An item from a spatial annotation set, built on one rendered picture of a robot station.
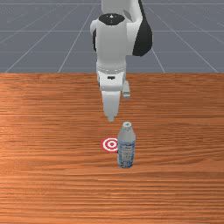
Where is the clear plastic bottle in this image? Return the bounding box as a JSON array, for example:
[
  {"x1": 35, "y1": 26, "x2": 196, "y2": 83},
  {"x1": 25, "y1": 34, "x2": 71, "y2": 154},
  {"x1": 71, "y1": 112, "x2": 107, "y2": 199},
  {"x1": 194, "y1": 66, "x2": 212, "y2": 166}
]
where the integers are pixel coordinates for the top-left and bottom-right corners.
[{"x1": 116, "y1": 121, "x2": 137, "y2": 169}]

